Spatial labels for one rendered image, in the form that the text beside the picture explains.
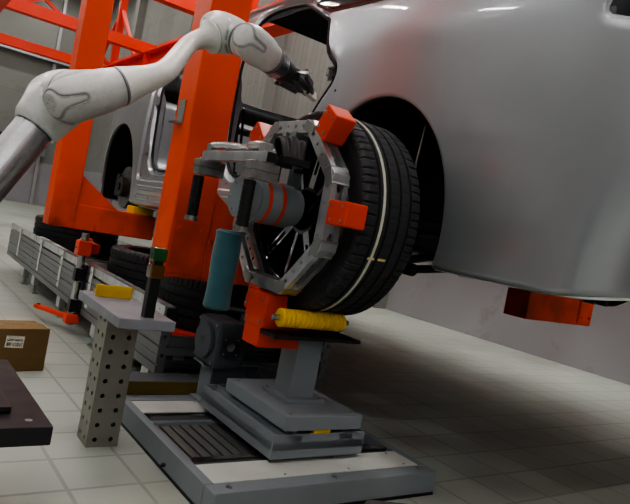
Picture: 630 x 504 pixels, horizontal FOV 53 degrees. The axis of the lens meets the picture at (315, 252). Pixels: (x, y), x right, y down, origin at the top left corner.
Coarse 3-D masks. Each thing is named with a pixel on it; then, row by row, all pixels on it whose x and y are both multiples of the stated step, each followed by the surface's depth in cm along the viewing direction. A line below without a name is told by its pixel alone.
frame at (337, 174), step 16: (272, 128) 207; (288, 128) 201; (304, 128) 191; (320, 144) 184; (320, 160) 183; (336, 160) 184; (336, 176) 177; (336, 192) 181; (320, 208) 180; (320, 224) 178; (320, 240) 177; (336, 240) 180; (240, 256) 214; (256, 256) 214; (304, 256) 183; (320, 256) 180; (256, 272) 206; (288, 272) 188; (304, 272) 184; (272, 288) 194; (288, 288) 189
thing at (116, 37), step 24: (0, 0) 812; (24, 0) 945; (48, 0) 1239; (120, 0) 1323; (168, 0) 768; (192, 0) 786; (72, 24) 988; (120, 24) 1319; (264, 24) 742; (24, 48) 1222; (48, 48) 1246; (144, 48) 1057; (168, 48) 989
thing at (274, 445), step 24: (216, 384) 230; (216, 408) 217; (240, 408) 214; (240, 432) 202; (264, 432) 191; (288, 432) 192; (312, 432) 195; (336, 432) 201; (360, 432) 206; (288, 456) 191; (312, 456) 196
